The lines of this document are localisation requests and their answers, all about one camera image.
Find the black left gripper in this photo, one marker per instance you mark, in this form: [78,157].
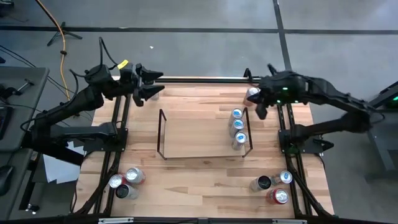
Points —
[127,79]

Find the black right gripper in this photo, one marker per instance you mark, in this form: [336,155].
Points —
[272,90]

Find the peach white Spindrift can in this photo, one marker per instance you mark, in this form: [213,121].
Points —
[251,91]

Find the red Fanta can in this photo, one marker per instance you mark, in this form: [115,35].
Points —
[280,196]

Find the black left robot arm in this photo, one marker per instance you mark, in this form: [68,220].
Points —
[77,102]

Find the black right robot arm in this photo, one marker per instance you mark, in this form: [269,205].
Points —
[335,96]

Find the yellow tag label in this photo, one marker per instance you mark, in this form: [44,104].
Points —
[122,64]

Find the red soda can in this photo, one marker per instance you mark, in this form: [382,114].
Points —
[134,175]
[116,181]

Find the black tripod stand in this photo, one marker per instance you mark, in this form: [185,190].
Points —
[63,31]

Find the black support beam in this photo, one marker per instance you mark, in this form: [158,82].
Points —
[62,155]

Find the grey side table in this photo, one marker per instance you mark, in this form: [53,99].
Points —
[28,102]

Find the black metal cart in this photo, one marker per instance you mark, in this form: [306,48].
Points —
[388,93]

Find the white paper sheets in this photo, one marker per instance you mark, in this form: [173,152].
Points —
[59,171]

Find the black keyboard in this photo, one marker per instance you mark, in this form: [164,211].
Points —
[3,123]

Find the metal table foot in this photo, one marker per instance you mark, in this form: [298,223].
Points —
[31,208]

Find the black computer mouse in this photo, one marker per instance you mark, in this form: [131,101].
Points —
[4,180]

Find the grey desk surface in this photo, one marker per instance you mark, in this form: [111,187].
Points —
[14,205]

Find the black aluminium table frame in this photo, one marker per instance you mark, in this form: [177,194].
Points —
[202,80]

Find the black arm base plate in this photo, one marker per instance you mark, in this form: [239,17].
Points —
[311,146]
[93,147]

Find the silver metal bracket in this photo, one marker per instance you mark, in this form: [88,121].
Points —
[115,220]
[289,221]

